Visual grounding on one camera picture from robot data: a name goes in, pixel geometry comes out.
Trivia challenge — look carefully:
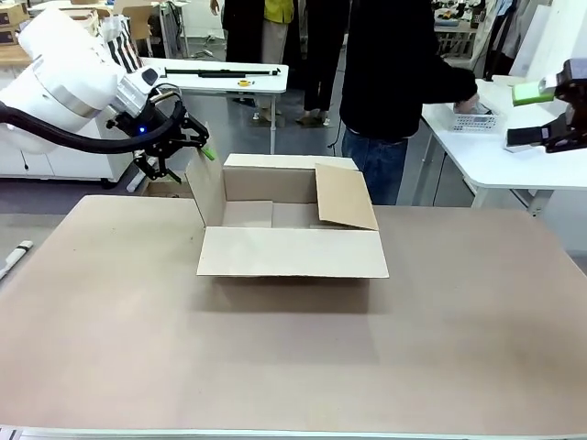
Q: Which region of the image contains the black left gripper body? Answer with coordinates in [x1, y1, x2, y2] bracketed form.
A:
[105, 97, 194, 160]

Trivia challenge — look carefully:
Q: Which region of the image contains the brown cardboard box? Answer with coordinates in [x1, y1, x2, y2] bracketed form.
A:
[184, 121, 390, 280]

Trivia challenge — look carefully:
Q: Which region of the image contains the person left forearm black sleeve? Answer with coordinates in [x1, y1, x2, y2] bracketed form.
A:
[430, 58, 478, 105]

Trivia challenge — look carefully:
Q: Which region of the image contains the cardboard storage box with label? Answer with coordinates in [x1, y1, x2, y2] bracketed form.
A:
[0, 3, 31, 27]

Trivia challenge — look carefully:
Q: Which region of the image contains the person left hand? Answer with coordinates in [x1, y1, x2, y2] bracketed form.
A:
[452, 93, 481, 115]

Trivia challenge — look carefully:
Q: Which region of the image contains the white side table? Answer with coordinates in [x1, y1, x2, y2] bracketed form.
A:
[419, 77, 587, 219]

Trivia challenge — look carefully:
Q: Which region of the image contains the white long table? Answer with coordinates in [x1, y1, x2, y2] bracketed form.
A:
[137, 57, 290, 155]

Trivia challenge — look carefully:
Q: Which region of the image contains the white plastic mesh basket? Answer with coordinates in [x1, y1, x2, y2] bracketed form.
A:
[447, 112, 508, 136]

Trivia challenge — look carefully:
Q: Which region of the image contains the white leaning board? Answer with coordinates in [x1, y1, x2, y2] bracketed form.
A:
[508, 0, 587, 79]

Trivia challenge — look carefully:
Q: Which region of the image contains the black long rod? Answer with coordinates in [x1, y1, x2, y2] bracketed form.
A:
[163, 67, 282, 79]

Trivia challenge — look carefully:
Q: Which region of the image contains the white low cabinet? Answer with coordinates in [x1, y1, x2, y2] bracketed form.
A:
[0, 123, 138, 184]

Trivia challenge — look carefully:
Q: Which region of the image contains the black white striped bag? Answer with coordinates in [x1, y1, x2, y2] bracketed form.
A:
[100, 16, 144, 74]

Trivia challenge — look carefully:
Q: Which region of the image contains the bystander in black coat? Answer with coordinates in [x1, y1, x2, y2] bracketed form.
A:
[222, 0, 267, 64]

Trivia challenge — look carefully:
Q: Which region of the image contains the bystander in yellow vest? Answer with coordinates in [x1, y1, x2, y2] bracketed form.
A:
[260, 0, 295, 123]

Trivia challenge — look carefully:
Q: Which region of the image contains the person torso in black sweater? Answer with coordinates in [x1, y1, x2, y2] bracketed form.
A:
[338, 0, 444, 206]

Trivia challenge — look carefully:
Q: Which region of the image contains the bystander in dark trousers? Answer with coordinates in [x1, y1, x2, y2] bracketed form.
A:
[293, 0, 349, 127]

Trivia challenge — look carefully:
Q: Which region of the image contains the white marker pen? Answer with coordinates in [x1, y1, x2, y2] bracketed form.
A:
[0, 240, 34, 281]

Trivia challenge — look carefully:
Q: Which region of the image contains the black corrugated cable hose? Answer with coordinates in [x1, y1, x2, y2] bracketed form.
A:
[0, 84, 189, 155]

